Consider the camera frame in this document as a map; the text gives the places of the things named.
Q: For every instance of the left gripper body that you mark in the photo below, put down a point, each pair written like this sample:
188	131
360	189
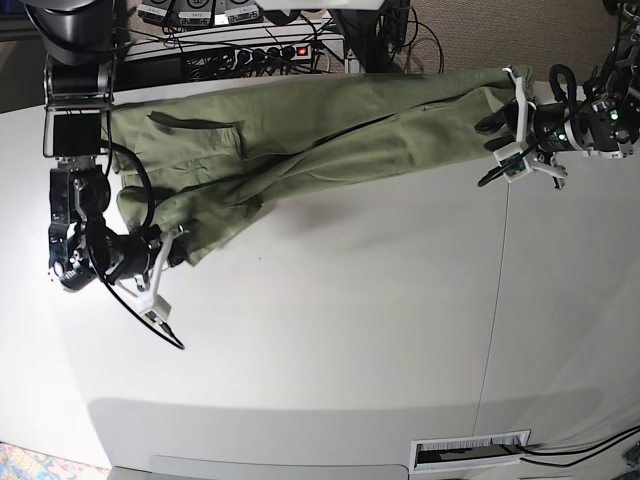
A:
545	130

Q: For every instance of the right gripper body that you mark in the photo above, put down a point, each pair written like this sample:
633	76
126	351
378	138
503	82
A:
115	259

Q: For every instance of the green T-shirt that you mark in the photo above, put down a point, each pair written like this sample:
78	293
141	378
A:
216	158

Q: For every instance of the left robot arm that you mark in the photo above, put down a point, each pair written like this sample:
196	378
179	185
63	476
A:
600	118

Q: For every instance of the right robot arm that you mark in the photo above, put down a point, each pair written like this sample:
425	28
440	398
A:
79	83

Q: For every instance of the black power strip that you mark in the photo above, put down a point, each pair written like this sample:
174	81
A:
237	57

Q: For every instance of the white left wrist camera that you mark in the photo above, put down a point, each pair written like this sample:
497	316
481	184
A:
511	160

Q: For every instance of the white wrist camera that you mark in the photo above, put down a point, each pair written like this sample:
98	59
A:
511	160
153	307

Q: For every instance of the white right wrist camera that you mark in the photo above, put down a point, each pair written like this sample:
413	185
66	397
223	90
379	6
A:
153	307

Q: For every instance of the table cable grommet slot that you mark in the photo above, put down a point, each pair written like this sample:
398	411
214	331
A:
467	453

